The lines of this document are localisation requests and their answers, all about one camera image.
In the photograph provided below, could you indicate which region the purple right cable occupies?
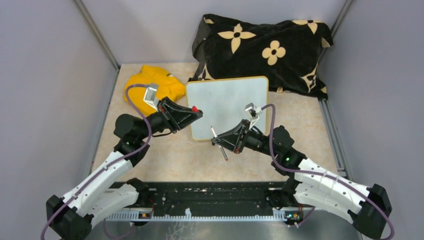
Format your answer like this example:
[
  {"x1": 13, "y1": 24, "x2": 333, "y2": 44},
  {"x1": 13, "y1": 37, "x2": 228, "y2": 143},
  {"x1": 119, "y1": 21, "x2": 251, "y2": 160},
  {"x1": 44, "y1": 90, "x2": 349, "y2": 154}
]
[{"x1": 260, "y1": 103, "x2": 396, "y2": 240}]

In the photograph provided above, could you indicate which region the black floral pillow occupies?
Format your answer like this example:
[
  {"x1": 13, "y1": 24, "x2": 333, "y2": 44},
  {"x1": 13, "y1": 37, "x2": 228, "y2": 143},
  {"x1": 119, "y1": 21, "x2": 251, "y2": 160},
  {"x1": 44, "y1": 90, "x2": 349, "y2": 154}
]
[{"x1": 190, "y1": 13, "x2": 334, "y2": 100}]

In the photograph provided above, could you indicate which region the purple cable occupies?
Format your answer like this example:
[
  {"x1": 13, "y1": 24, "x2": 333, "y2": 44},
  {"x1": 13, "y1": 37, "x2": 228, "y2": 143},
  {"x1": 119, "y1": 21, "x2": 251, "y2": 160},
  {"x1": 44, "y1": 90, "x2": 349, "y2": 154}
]
[
  {"x1": 40, "y1": 84, "x2": 153, "y2": 240},
  {"x1": 260, "y1": 103, "x2": 396, "y2": 240}
]

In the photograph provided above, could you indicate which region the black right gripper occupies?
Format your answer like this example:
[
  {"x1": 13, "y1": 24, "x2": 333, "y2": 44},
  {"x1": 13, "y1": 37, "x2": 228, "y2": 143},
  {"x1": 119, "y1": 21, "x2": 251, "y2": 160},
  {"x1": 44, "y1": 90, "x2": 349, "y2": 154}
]
[{"x1": 213, "y1": 118, "x2": 279, "y2": 157}]

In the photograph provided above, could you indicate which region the yellow folded cloth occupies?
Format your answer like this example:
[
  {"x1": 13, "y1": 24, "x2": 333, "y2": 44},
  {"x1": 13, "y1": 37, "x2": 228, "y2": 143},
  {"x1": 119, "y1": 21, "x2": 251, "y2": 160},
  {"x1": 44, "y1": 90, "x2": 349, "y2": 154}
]
[{"x1": 123, "y1": 64, "x2": 186, "y2": 117}]

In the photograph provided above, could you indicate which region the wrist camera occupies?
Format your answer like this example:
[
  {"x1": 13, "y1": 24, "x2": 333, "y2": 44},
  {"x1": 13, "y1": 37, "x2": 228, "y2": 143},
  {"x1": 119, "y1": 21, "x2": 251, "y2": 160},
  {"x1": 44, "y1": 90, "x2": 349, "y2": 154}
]
[
  {"x1": 245, "y1": 102, "x2": 263, "y2": 120},
  {"x1": 143, "y1": 83, "x2": 159, "y2": 106}
]

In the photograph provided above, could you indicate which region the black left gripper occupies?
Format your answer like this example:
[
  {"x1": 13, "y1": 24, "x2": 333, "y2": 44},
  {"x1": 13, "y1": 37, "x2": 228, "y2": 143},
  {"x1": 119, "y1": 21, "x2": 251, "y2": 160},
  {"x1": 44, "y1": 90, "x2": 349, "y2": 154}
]
[{"x1": 137, "y1": 95, "x2": 203, "y2": 140}]

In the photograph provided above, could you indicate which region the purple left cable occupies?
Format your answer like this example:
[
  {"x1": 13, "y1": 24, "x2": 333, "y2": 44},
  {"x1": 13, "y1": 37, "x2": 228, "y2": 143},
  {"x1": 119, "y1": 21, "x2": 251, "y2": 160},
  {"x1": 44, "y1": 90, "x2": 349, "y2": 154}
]
[{"x1": 40, "y1": 84, "x2": 153, "y2": 240}]

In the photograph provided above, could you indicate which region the white red marker pen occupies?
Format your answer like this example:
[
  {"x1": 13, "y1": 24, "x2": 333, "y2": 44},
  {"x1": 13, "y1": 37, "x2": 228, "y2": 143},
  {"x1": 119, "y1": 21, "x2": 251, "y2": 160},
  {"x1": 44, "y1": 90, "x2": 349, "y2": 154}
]
[{"x1": 210, "y1": 125, "x2": 229, "y2": 162}]

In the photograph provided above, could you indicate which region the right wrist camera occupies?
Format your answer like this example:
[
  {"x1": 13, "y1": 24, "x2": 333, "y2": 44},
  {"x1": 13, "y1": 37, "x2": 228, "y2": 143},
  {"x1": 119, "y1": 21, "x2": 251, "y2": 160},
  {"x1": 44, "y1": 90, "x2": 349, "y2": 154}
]
[{"x1": 245, "y1": 102, "x2": 263, "y2": 120}]

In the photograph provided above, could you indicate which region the yellow-framed whiteboard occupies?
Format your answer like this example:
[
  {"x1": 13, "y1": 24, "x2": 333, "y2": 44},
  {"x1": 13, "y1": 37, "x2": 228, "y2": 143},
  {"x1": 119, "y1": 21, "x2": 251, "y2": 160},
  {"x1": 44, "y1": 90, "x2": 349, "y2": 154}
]
[{"x1": 185, "y1": 76, "x2": 269, "y2": 141}]

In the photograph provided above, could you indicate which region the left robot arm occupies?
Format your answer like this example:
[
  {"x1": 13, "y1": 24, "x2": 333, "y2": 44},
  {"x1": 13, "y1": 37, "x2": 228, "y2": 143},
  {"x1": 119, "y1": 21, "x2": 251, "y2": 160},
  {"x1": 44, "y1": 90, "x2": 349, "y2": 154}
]
[{"x1": 46, "y1": 97, "x2": 203, "y2": 240}]

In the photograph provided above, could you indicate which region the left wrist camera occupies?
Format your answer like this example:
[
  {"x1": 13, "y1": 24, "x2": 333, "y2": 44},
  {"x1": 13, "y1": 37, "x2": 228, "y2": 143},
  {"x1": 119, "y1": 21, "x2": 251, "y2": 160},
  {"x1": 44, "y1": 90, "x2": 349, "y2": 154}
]
[{"x1": 143, "y1": 83, "x2": 159, "y2": 106}]

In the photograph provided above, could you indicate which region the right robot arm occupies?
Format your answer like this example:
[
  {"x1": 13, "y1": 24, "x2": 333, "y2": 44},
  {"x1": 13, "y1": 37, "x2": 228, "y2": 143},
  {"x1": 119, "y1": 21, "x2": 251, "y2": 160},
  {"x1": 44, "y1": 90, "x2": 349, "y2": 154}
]
[{"x1": 211, "y1": 119, "x2": 392, "y2": 240}]

